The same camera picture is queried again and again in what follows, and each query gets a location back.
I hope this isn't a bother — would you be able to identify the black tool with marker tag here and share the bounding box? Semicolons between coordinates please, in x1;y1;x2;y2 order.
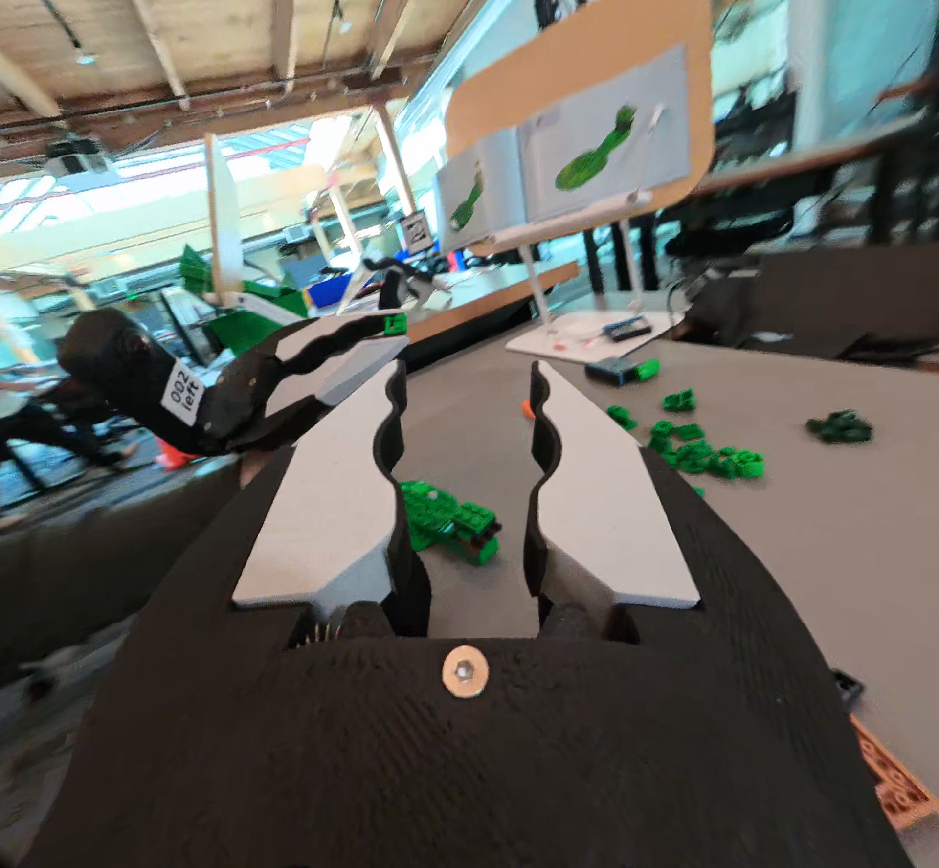
356;210;452;312

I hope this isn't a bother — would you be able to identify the salmon notched brick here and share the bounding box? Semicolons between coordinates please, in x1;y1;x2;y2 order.
851;717;939;831

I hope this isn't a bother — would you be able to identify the open instruction booklet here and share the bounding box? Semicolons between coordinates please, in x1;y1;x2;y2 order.
436;43;694;253

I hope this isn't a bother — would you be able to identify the pile of dark green bricks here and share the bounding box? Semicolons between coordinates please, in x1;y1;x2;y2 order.
805;409;874;445

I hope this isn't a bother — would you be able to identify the grey desk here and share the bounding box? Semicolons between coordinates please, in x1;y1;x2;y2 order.
396;331;939;868

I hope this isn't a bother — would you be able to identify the long wooden table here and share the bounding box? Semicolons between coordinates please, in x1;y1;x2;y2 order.
693;112;939;198

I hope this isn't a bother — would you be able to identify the green building baseplate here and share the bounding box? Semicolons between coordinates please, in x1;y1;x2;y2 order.
179;245;309;356

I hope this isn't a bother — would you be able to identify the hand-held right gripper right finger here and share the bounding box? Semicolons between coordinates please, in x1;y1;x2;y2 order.
524;359;703;612

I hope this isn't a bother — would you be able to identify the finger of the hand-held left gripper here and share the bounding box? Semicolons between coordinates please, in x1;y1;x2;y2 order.
259;336;410;438
275;314;401;379

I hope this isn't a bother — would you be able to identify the green brick animal model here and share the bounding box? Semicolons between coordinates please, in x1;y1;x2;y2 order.
398;479;504;567

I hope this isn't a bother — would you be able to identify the wooden book stand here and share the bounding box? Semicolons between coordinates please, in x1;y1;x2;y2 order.
440;0;718;363

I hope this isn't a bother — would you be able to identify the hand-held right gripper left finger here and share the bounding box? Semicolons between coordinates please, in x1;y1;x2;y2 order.
232;359;410;620

